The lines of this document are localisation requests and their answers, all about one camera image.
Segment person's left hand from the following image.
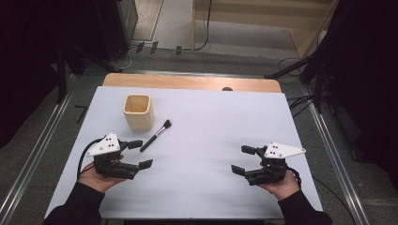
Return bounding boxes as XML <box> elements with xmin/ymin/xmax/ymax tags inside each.
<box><xmin>78</xmin><ymin>161</ymin><xmax>127</xmax><ymax>194</ymax></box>

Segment white floor cable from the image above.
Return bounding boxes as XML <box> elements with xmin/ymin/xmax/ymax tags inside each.
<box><xmin>109</xmin><ymin>46</ymin><xmax>139</xmax><ymax>70</ymax></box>

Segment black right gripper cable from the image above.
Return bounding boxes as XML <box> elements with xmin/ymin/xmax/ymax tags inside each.
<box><xmin>285</xmin><ymin>167</ymin><xmax>353</xmax><ymax>218</ymax></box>

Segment wooden table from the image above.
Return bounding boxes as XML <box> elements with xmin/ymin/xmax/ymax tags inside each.
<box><xmin>102</xmin><ymin>73</ymin><xmax>283</xmax><ymax>94</ymax></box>

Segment person's right hand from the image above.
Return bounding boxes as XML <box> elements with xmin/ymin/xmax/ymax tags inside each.
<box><xmin>257</xmin><ymin>170</ymin><xmax>300</xmax><ymax>201</ymax></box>

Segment dark curtain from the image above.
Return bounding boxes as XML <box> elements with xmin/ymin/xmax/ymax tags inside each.
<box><xmin>0</xmin><ymin>0</ymin><xmax>101</xmax><ymax>149</ymax></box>
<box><xmin>318</xmin><ymin>0</ymin><xmax>398</xmax><ymax>188</ymax></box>

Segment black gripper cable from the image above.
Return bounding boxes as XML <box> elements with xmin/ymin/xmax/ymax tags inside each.
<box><xmin>285</xmin><ymin>167</ymin><xmax>353</xmax><ymax>218</ymax></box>
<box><xmin>76</xmin><ymin>138</ymin><xmax>105</xmax><ymax>182</ymax></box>

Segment white board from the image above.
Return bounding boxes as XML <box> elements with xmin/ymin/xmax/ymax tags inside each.
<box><xmin>45</xmin><ymin>86</ymin><xmax>324</xmax><ymax>220</ymax></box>

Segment black floor cables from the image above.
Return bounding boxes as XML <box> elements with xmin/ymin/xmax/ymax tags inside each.
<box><xmin>286</xmin><ymin>95</ymin><xmax>314</xmax><ymax>119</ymax></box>

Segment beige square cup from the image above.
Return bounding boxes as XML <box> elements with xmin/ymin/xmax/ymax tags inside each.
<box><xmin>122</xmin><ymin>94</ymin><xmax>155</xmax><ymax>132</ymax></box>

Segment black cabinet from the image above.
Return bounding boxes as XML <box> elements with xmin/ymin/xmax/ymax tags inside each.
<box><xmin>93</xmin><ymin>0</ymin><xmax>139</xmax><ymax>61</ymax></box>

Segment metal floor rail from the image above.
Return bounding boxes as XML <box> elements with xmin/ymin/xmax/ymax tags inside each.
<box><xmin>308</xmin><ymin>102</ymin><xmax>373</xmax><ymax>225</ymax></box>
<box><xmin>0</xmin><ymin>90</ymin><xmax>73</xmax><ymax>221</ymax></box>

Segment black metal stand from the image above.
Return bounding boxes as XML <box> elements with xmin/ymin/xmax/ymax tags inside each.
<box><xmin>264</xmin><ymin>55</ymin><xmax>327</xmax><ymax>114</ymax></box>
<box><xmin>55</xmin><ymin>46</ymin><xmax>69</xmax><ymax>105</ymax></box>

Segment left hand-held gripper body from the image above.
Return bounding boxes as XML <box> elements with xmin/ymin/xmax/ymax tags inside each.
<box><xmin>85</xmin><ymin>132</ymin><xmax>140</xmax><ymax>181</ymax></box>

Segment light wooden furniture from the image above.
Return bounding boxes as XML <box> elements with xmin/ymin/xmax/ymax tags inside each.
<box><xmin>191</xmin><ymin>0</ymin><xmax>340</xmax><ymax>59</ymax></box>

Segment black hanging cable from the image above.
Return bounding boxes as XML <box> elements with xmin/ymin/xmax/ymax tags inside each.
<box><xmin>192</xmin><ymin>0</ymin><xmax>213</xmax><ymax>52</ymax></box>

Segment black makeup brush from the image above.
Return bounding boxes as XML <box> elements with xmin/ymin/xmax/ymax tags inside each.
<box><xmin>139</xmin><ymin>119</ymin><xmax>173</xmax><ymax>154</ymax></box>

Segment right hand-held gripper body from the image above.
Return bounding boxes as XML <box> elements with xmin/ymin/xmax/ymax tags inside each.
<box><xmin>244</xmin><ymin>142</ymin><xmax>307</xmax><ymax>186</ymax></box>

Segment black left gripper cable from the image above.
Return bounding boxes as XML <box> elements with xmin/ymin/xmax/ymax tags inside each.
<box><xmin>76</xmin><ymin>138</ymin><xmax>105</xmax><ymax>182</ymax></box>

